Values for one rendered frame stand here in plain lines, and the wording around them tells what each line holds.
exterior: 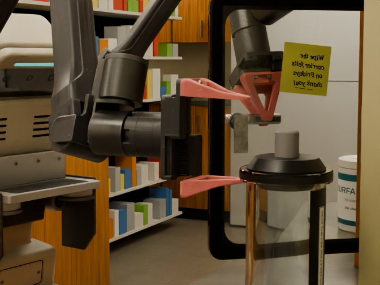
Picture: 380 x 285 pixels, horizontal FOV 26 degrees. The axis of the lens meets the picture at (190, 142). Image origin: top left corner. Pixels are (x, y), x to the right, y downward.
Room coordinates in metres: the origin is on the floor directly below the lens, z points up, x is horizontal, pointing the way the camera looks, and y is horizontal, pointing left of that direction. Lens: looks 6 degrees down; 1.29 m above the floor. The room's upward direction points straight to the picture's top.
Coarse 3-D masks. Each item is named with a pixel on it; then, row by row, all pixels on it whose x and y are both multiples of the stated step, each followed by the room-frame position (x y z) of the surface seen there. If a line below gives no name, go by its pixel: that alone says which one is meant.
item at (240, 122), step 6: (246, 114) 1.22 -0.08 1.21; (234, 120) 1.21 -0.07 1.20; (240, 120) 1.21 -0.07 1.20; (246, 120) 1.21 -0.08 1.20; (234, 126) 1.21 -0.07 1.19; (240, 126) 1.21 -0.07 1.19; (246, 126) 1.21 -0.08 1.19; (234, 132) 1.21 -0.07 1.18; (240, 132) 1.21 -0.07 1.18; (246, 132) 1.21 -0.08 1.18; (234, 138) 1.21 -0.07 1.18; (240, 138) 1.21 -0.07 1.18; (246, 138) 1.21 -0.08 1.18; (234, 144) 1.21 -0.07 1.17; (240, 144) 1.21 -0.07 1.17; (246, 144) 1.21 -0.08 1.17; (234, 150) 1.21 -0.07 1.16; (240, 150) 1.21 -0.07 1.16; (246, 150) 1.21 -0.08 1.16
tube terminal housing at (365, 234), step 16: (368, 0) 1.00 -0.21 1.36; (368, 16) 1.00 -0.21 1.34; (368, 32) 1.00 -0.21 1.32; (368, 48) 1.00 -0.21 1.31; (368, 64) 1.00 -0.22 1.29; (368, 80) 1.00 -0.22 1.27; (368, 96) 1.00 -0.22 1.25; (368, 112) 1.00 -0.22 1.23; (368, 128) 1.00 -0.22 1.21; (368, 144) 1.00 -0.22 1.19; (368, 160) 1.00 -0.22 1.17; (368, 176) 1.00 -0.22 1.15; (368, 192) 1.00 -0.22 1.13; (368, 208) 1.00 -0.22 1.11; (368, 224) 1.00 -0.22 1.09; (368, 240) 0.99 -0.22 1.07; (368, 256) 0.99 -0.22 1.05; (368, 272) 0.99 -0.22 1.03
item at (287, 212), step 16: (272, 176) 0.90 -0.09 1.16; (288, 176) 0.89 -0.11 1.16; (304, 176) 0.90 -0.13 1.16; (256, 192) 0.92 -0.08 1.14; (272, 192) 0.91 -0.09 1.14; (288, 192) 0.90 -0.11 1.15; (304, 192) 0.90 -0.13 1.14; (256, 208) 0.92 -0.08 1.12; (272, 208) 0.91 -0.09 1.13; (288, 208) 0.90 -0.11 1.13; (304, 208) 0.90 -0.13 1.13; (256, 224) 0.92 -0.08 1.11; (272, 224) 0.91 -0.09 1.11; (288, 224) 0.90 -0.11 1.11; (304, 224) 0.90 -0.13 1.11; (256, 240) 0.92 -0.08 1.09; (272, 240) 0.91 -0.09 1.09; (288, 240) 0.90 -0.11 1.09; (304, 240) 0.90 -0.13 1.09; (256, 256) 0.92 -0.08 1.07; (272, 256) 0.91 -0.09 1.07; (288, 256) 0.90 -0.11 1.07; (304, 256) 0.90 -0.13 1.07; (256, 272) 0.92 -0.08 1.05; (272, 272) 0.91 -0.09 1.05; (288, 272) 0.90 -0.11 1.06; (304, 272) 0.91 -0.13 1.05
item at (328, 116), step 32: (256, 32) 1.23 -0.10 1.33; (288, 32) 1.24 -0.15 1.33; (320, 32) 1.26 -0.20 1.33; (352, 32) 1.27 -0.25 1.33; (256, 64) 1.23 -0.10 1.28; (288, 64) 1.24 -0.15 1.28; (320, 64) 1.26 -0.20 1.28; (352, 64) 1.27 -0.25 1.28; (256, 96) 1.23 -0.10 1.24; (288, 96) 1.24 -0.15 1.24; (320, 96) 1.26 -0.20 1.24; (352, 96) 1.27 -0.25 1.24; (224, 128) 1.22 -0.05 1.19; (256, 128) 1.23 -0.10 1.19; (288, 128) 1.24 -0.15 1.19; (320, 128) 1.26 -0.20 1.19; (352, 128) 1.27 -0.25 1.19; (224, 160) 1.22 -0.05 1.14; (352, 160) 1.27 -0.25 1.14; (224, 192) 1.22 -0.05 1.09; (352, 192) 1.27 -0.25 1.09; (224, 224) 1.22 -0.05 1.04; (352, 224) 1.27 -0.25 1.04
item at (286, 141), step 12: (276, 132) 0.94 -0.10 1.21; (288, 132) 0.93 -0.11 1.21; (276, 144) 0.94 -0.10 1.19; (288, 144) 0.93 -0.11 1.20; (264, 156) 0.95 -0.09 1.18; (276, 156) 0.94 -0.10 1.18; (288, 156) 0.93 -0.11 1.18; (300, 156) 0.95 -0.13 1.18; (312, 156) 0.95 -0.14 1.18; (252, 168) 0.93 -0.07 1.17; (264, 168) 0.91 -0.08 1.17; (276, 168) 0.91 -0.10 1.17; (288, 168) 0.90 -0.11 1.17; (300, 168) 0.91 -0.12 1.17; (312, 168) 0.91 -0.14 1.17; (324, 168) 0.93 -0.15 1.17
